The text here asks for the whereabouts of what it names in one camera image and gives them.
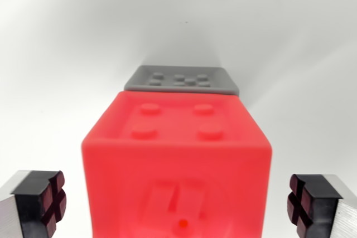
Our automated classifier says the gripper left finger with black rubber pad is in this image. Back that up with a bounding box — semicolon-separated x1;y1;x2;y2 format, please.
0;169;67;238

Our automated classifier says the gripper right finger with black rubber pad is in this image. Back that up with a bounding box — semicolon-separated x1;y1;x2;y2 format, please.
286;173;357;238

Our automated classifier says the red soft cube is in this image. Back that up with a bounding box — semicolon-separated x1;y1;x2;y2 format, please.
80;90;273;238

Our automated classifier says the grey soft cube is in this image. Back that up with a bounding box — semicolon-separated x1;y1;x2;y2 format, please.
123;65;241;96

